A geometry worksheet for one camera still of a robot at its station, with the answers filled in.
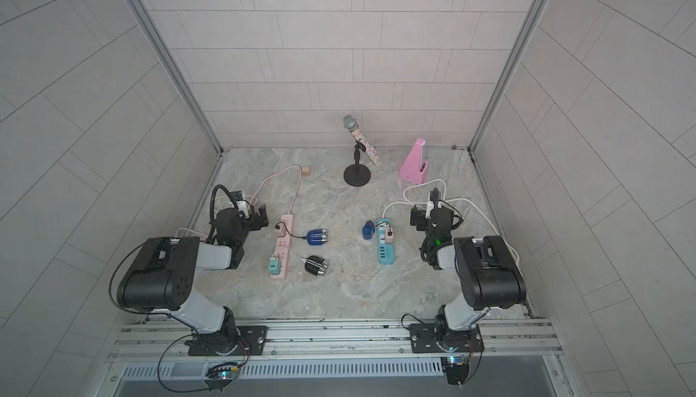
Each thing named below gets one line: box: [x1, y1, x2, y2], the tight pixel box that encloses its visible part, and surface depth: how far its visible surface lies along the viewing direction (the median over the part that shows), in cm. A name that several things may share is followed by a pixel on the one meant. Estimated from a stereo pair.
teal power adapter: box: [268, 257, 281, 275], surface depth 80 cm
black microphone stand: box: [343, 140, 371, 187], surface depth 108 cm
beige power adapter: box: [274, 222, 286, 238], surface depth 86 cm
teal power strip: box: [377, 217, 396, 265], surface depth 87 cm
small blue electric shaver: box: [362, 220, 376, 241], surface depth 91 cm
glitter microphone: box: [342, 114, 384, 167], surface depth 92 cm
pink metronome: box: [399, 136, 430, 184], surface depth 104 cm
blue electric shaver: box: [306, 228, 329, 246], surface depth 91 cm
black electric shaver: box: [304, 255, 329, 277], surface depth 84 cm
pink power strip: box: [270, 213, 294, 280], surface depth 87 cm
